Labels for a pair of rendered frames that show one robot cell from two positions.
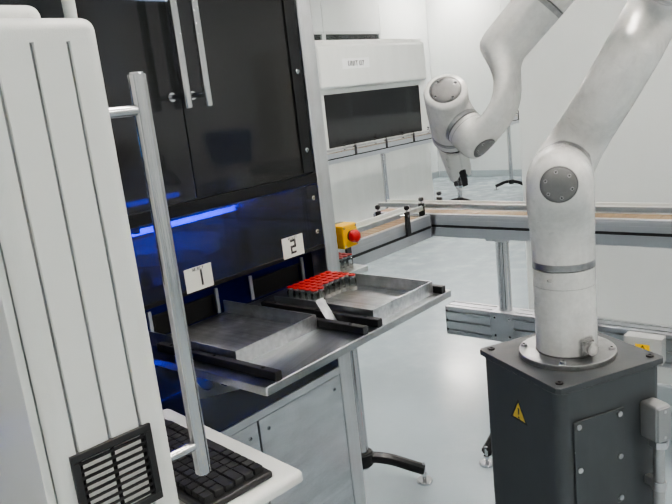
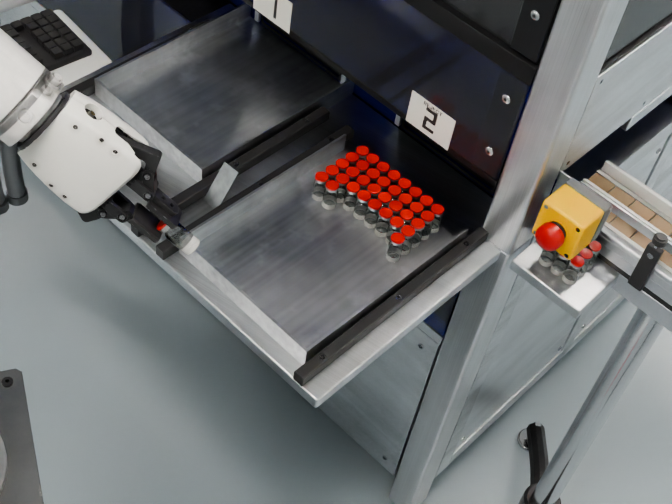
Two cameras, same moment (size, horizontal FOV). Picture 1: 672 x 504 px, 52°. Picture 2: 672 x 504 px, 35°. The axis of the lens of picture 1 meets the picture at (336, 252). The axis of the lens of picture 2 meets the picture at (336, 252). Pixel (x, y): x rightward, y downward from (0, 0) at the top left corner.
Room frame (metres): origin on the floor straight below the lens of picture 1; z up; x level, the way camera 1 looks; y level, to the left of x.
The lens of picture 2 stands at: (1.70, -1.05, 2.08)
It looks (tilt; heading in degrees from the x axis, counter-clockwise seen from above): 50 degrees down; 84
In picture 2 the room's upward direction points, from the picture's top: 11 degrees clockwise
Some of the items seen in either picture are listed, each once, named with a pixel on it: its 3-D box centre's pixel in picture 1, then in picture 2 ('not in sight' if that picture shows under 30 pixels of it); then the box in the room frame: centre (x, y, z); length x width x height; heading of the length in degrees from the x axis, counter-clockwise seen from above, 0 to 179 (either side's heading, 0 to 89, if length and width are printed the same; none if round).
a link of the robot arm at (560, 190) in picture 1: (560, 208); not in sight; (1.29, -0.43, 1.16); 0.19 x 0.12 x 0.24; 160
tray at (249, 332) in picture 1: (229, 329); (227, 86); (1.60, 0.28, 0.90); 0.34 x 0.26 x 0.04; 48
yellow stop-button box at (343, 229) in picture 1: (342, 235); (570, 219); (2.12, -0.03, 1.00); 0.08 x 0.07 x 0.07; 48
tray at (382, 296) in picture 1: (353, 294); (326, 240); (1.78, -0.03, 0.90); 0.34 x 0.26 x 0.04; 48
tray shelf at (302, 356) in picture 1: (299, 321); (266, 174); (1.68, 0.11, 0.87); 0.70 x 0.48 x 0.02; 138
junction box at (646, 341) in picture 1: (644, 348); not in sight; (2.13, -0.98, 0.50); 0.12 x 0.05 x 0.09; 48
